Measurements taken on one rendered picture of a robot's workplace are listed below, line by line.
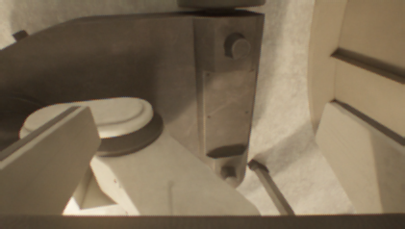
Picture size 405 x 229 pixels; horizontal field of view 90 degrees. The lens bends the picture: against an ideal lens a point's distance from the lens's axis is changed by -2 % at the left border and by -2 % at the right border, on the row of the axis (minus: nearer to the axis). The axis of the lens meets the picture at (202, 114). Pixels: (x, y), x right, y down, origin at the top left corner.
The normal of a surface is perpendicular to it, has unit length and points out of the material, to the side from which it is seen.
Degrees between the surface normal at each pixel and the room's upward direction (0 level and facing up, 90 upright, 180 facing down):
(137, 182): 90
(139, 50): 0
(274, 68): 0
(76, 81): 0
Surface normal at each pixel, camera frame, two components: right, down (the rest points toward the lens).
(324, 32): 0.18, 0.51
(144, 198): -0.02, -0.86
